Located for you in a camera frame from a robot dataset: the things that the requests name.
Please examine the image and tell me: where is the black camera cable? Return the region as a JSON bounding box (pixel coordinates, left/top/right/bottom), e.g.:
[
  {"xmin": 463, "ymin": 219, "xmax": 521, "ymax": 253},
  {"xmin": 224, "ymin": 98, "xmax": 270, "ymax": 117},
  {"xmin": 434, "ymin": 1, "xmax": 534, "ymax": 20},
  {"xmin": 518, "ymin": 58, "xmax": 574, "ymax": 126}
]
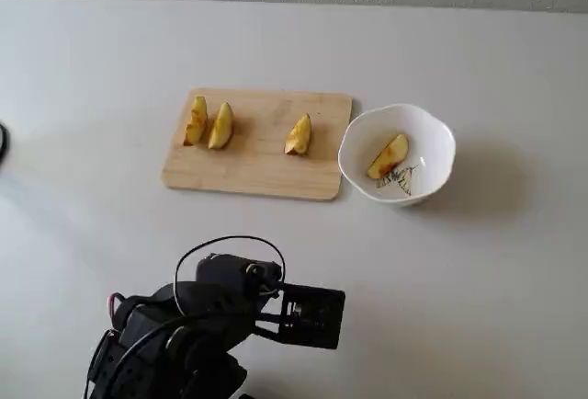
[{"xmin": 174, "ymin": 234, "xmax": 286, "ymax": 317}]

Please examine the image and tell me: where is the red and white servo wire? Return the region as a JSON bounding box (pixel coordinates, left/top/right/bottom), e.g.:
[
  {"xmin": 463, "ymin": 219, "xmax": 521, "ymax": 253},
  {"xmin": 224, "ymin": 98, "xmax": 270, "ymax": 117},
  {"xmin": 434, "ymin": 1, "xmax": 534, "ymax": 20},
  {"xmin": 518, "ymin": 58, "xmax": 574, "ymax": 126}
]
[{"xmin": 106, "ymin": 293, "xmax": 130, "ymax": 340}]

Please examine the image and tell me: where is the wooden cutting board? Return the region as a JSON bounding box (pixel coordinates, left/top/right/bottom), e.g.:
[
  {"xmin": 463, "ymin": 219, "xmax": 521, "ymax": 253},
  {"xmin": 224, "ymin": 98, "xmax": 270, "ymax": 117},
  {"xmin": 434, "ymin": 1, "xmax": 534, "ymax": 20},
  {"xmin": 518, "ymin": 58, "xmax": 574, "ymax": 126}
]
[{"xmin": 159, "ymin": 87, "xmax": 354, "ymax": 202}]

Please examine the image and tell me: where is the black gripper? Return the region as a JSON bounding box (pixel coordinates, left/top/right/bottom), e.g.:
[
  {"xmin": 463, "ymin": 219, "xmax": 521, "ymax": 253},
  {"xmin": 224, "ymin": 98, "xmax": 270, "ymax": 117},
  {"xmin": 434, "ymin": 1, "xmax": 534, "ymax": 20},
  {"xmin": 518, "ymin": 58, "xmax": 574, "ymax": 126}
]
[{"xmin": 155, "ymin": 254, "xmax": 282, "ymax": 322}]

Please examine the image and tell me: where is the yellow apple slice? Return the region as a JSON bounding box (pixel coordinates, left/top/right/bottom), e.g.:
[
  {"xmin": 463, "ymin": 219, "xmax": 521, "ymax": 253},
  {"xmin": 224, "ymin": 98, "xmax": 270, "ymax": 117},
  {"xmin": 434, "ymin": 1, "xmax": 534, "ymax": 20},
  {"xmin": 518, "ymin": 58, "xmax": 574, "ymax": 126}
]
[
  {"xmin": 283, "ymin": 112, "xmax": 312, "ymax": 157},
  {"xmin": 366, "ymin": 133, "xmax": 410, "ymax": 179},
  {"xmin": 183, "ymin": 95, "xmax": 209, "ymax": 147},
  {"xmin": 207, "ymin": 102, "xmax": 235, "ymax": 151}
]

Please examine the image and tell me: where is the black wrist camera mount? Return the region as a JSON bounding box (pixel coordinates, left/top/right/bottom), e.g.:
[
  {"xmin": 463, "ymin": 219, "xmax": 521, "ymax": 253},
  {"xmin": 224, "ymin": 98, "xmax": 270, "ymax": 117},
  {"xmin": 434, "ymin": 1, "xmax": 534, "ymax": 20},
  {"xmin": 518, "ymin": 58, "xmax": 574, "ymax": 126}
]
[{"xmin": 254, "ymin": 281, "xmax": 346, "ymax": 350}]

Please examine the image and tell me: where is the white butterfly print bowl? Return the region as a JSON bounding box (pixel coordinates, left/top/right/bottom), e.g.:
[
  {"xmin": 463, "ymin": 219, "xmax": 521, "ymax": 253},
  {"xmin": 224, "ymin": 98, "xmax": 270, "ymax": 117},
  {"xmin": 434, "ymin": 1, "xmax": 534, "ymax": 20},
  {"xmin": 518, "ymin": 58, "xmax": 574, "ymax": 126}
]
[{"xmin": 337, "ymin": 103, "xmax": 457, "ymax": 209}]

